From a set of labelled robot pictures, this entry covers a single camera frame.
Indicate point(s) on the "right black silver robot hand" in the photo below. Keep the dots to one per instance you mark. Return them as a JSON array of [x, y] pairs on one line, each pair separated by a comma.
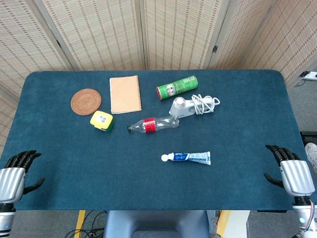
[[297, 177]]

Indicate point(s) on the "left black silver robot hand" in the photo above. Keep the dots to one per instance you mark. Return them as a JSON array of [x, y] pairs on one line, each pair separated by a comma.
[[11, 183]]

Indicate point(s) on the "blue white toothpaste tube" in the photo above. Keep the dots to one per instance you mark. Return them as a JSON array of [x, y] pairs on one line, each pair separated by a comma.
[[188, 157]]

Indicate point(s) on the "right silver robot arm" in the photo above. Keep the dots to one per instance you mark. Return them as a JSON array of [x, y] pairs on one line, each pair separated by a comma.
[[303, 215]]

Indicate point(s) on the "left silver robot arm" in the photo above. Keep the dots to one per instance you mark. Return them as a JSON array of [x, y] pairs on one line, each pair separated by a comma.
[[6, 220]]

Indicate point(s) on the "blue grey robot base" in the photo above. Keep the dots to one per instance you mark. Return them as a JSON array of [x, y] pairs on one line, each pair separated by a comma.
[[156, 223]]

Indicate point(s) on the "white sneaker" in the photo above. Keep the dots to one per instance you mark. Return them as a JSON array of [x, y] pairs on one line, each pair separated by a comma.
[[311, 153]]

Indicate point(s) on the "black equipment case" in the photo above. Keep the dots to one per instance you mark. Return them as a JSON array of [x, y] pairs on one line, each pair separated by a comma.
[[309, 136]]

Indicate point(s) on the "yellow cardboard box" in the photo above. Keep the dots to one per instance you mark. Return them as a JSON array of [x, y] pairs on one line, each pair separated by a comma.
[[226, 223]]

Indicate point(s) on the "white power strip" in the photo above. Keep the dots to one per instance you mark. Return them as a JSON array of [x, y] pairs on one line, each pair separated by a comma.
[[309, 75]]

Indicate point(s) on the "green box yellow lid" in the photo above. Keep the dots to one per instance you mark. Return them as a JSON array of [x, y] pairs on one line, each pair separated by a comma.
[[101, 120]]

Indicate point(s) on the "round woven rattan coaster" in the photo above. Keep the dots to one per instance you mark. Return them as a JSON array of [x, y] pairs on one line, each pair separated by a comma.
[[86, 101]]

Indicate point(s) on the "blue fabric table cover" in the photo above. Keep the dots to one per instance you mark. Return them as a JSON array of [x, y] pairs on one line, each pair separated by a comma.
[[123, 173]]

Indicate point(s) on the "white travel iron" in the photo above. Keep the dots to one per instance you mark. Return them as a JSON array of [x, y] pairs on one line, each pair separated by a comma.
[[180, 106]]

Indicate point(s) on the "tan spiral notebook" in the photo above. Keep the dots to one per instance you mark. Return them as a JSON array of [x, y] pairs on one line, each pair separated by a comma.
[[125, 94]]

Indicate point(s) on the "green cylindrical can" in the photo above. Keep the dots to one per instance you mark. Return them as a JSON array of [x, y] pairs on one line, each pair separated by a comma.
[[177, 87]]

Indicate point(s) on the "clear plastic bottle red label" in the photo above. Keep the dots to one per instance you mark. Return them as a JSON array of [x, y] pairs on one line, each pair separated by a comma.
[[149, 125]]

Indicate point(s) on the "woven folding screen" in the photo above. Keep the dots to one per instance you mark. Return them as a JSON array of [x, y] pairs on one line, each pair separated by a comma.
[[173, 32]]

